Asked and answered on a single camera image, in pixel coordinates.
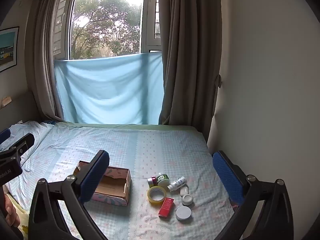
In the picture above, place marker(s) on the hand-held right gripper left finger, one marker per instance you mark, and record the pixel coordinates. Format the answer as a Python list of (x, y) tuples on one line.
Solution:
[(92, 177)]

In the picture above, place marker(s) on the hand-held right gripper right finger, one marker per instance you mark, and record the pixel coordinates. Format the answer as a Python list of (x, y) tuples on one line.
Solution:
[(226, 177)]

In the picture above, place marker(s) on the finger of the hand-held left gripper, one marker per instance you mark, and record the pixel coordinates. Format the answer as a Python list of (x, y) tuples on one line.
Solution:
[(4, 134), (23, 142)]

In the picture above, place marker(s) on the cardboard box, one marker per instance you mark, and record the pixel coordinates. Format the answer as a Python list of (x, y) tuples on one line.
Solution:
[(112, 182)]

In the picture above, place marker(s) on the white earbuds case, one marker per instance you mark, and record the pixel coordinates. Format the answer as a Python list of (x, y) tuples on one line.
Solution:
[(184, 189)]

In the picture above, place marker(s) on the white ringed-lid jar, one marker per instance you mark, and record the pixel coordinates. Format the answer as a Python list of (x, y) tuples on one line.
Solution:
[(187, 200)]

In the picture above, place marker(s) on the white pill bottle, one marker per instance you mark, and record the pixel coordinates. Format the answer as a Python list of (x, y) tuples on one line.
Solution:
[(178, 183)]

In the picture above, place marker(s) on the white flat-lid jar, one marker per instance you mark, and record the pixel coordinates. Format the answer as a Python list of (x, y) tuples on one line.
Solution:
[(183, 213)]

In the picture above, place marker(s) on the silver and red jar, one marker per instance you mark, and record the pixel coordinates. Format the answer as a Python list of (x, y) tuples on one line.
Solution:
[(151, 181)]

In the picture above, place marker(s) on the green label white jar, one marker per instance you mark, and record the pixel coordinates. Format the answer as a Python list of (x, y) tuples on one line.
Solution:
[(163, 179)]

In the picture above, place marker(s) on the red carton box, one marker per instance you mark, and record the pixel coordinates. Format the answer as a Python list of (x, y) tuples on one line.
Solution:
[(166, 208)]

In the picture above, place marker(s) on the yellow tape roll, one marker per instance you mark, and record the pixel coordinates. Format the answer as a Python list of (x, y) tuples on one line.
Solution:
[(156, 200)]

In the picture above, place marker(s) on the person's left hand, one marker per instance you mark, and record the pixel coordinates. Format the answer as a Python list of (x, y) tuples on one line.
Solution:
[(11, 211)]

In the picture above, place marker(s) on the dark blue cloth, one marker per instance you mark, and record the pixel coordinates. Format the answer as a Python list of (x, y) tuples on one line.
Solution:
[(48, 122)]

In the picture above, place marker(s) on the yellow floral cloth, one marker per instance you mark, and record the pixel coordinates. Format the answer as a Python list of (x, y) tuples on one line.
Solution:
[(23, 220)]

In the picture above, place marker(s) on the green under sheet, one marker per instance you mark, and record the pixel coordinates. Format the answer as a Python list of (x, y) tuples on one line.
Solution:
[(125, 127)]

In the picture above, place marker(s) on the checkered floral bed sheet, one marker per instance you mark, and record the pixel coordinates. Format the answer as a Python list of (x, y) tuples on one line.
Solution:
[(155, 152)]

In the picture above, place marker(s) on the grey-brown curtain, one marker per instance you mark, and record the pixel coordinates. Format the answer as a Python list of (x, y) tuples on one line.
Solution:
[(185, 55), (45, 55)]

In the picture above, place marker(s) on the light blue hanging cloth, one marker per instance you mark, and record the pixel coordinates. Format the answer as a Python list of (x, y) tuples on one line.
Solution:
[(110, 87)]

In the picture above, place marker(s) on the curtain tieback hook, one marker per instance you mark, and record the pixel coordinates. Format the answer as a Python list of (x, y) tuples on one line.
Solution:
[(219, 80)]

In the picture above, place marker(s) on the small wall tag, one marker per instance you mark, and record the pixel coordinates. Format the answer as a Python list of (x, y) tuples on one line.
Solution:
[(6, 101)]

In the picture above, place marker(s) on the wall poster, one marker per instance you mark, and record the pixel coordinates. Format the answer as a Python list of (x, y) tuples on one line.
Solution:
[(7, 50)]

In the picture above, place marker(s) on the window with white frame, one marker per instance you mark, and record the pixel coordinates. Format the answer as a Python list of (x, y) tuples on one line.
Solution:
[(107, 22)]

